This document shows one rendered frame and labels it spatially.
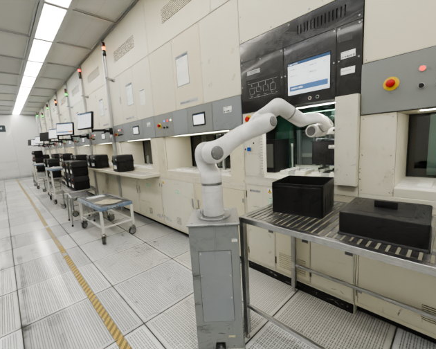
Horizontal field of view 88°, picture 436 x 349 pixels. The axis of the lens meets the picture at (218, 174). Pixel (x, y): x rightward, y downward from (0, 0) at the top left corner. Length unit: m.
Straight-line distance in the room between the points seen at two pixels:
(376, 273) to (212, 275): 0.99
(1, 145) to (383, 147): 14.22
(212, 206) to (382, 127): 1.03
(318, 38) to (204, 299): 1.69
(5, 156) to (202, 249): 13.54
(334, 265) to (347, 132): 0.89
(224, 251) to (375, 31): 1.43
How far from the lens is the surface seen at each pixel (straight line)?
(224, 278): 1.34
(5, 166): 14.42
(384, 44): 1.63
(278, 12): 1.97
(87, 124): 4.25
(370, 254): 1.02
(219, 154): 1.17
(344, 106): 1.56
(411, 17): 1.64
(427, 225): 1.06
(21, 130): 14.48
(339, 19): 1.74
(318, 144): 1.89
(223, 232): 1.22
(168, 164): 3.05
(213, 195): 1.24
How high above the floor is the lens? 1.18
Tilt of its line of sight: 8 degrees down
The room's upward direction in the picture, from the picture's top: 3 degrees counter-clockwise
